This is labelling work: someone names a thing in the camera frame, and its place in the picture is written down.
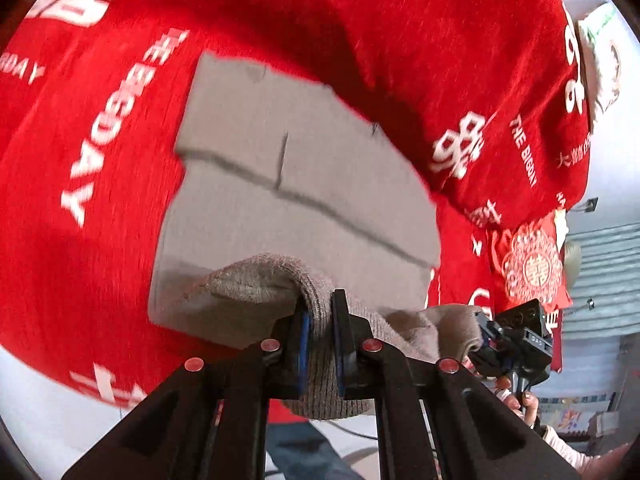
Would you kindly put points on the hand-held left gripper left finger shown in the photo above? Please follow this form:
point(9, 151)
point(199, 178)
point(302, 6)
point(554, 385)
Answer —
point(300, 350)

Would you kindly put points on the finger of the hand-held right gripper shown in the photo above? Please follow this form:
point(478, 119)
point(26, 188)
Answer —
point(489, 335)

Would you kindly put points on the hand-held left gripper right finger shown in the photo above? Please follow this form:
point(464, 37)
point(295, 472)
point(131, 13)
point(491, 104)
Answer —
point(340, 350)

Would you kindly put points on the grey knit sweater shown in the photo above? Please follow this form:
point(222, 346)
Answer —
point(300, 170)

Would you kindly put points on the person's right forearm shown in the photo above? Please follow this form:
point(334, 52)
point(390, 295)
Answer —
point(565, 452)

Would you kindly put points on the person's right hand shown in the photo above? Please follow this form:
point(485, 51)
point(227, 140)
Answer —
point(527, 407)

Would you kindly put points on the red cushion with round print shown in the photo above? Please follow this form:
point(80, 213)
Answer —
point(530, 265)

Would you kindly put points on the person's trousers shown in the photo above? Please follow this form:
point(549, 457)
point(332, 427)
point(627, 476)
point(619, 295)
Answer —
point(300, 450)

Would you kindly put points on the grey slatted shutter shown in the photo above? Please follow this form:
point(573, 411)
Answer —
point(610, 270)

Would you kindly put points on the white patterned pillow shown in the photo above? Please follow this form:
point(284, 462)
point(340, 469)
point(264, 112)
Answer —
point(600, 75)

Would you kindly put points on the red printed sofa cover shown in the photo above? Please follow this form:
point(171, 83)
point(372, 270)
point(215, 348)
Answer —
point(350, 35)

